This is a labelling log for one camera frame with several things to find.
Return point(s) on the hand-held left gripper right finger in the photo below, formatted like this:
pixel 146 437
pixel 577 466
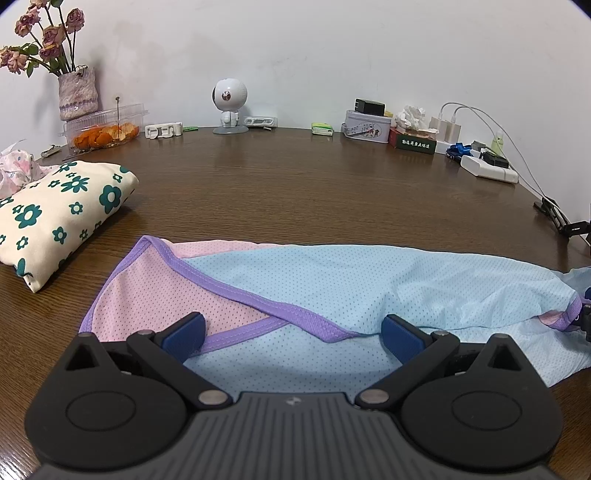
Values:
pixel 404 339

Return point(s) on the small green packet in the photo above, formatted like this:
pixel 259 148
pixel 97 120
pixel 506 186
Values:
pixel 190 129

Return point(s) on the dark tissue box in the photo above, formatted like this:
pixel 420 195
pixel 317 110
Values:
pixel 413 143

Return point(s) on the pink and blue mesh garment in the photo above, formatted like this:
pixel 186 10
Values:
pixel 346 286

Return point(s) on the pink knitted vase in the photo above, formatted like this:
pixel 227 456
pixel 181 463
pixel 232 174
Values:
pixel 78 94

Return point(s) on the black folding phone stand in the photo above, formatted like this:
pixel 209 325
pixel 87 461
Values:
pixel 561 217

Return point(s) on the white charger plug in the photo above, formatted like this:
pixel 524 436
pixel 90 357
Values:
pixel 437 129
pixel 452 131

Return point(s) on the white astronaut figure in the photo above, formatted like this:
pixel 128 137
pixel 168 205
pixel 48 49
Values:
pixel 229 99

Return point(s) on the green spray bottle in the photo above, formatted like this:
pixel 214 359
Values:
pixel 497 144

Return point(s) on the pink floral ruffled garment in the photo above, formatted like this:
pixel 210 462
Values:
pixel 16 168

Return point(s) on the white socket block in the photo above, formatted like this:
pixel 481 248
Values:
pixel 445 146

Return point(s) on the white power strip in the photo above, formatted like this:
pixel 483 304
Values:
pixel 489 173

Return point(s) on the cream green-flower garment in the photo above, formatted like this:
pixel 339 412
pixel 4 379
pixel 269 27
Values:
pixel 60 217

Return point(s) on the clear plastic floss pack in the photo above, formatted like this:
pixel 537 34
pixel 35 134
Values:
pixel 261 122

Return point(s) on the green tissue pack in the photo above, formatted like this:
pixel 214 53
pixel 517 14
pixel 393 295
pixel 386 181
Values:
pixel 322 129

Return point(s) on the white plastic clip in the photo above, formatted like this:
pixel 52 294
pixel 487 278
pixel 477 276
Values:
pixel 161 130

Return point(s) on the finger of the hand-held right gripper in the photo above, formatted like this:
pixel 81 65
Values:
pixel 585 323

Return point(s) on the lilac tin box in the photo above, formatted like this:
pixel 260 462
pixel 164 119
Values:
pixel 367 130

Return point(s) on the small metal clip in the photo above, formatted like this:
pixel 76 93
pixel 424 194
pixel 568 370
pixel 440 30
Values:
pixel 51 150

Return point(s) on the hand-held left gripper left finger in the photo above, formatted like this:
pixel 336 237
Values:
pixel 184 339

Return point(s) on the black power adapter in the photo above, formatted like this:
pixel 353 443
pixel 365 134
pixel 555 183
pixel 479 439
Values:
pixel 369 107

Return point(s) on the dried pink roses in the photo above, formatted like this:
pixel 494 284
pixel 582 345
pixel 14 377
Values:
pixel 48 39

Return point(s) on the clear box of orange peels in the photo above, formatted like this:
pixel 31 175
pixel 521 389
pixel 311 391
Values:
pixel 104 134

